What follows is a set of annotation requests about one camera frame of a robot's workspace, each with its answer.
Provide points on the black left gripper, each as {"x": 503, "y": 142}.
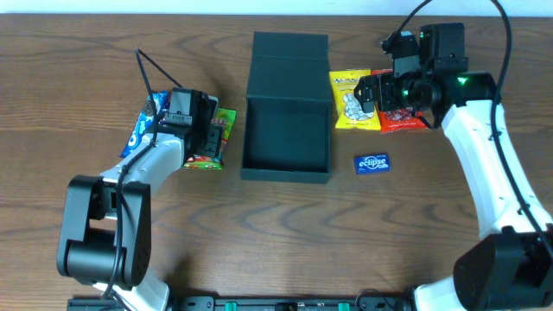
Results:
{"x": 212, "y": 141}

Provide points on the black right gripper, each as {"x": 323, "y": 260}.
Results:
{"x": 371, "y": 91}

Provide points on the green Haribo gummy bag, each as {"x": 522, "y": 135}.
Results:
{"x": 222, "y": 125}

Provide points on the yellow Hacks candy bag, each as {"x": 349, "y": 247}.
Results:
{"x": 350, "y": 114}

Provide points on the blue Oreo cookie pack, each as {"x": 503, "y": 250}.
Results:
{"x": 145, "y": 120}

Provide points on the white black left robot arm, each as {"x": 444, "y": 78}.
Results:
{"x": 105, "y": 236}

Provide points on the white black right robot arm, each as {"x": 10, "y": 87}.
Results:
{"x": 511, "y": 266}

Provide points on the red Hacks candy bag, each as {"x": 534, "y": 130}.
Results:
{"x": 391, "y": 121}

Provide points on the blue Eclipse mint box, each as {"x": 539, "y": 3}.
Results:
{"x": 371, "y": 164}

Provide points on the dark green open box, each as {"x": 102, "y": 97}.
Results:
{"x": 288, "y": 110}

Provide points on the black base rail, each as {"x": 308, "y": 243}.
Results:
{"x": 366, "y": 300}

